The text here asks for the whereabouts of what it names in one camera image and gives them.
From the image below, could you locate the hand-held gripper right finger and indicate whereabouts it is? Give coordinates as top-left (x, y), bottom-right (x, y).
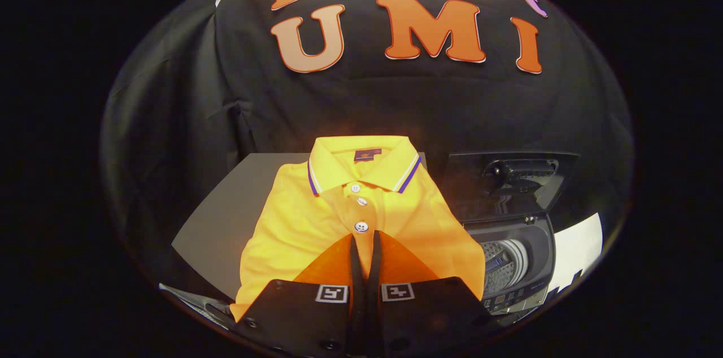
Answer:
top-left (364, 231), bottom-right (492, 356)

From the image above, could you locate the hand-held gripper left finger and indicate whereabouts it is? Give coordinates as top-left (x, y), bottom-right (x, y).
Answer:
top-left (234, 233), bottom-right (365, 356)

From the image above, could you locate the yellow polo shirt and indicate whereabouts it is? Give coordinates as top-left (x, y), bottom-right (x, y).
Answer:
top-left (230, 136), bottom-right (486, 322)

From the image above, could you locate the grey washing machine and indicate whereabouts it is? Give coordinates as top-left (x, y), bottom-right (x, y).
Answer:
top-left (460, 214), bottom-right (557, 316)

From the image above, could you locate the grey platform box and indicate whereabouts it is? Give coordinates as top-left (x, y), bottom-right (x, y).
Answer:
top-left (171, 153), bottom-right (427, 299)

